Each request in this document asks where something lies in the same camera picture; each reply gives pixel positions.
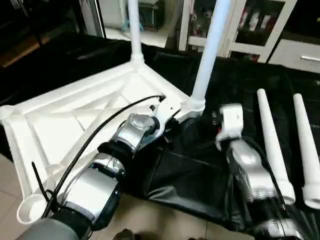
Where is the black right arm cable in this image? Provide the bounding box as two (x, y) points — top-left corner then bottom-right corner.
(198, 135), (287, 206)

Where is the black work mat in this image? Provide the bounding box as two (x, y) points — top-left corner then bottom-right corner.
(0, 32), (320, 236)

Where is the white plastic table leg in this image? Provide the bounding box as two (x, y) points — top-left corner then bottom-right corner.
(188, 0), (232, 113)
(127, 0), (146, 65)
(256, 88), (297, 206)
(292, 93), (320, 210)

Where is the white glass door cabinet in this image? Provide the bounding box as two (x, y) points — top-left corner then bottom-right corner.
(178, 0), (299, 64)

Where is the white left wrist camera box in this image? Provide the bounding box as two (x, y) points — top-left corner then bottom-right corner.
(149, 97), (183, 142)

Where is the white drawer unit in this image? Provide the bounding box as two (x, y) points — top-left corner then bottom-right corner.
(267, 39), (320, 75)

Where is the white plastic table top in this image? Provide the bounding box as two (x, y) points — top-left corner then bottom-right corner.
(0, 58), (207, 226)

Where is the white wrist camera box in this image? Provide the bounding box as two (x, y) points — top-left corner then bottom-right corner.
(149, 97), (183, 142)
(215, 103), (245, 147)

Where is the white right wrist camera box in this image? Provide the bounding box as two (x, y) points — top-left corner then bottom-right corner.
(215, 103), (245, 147)

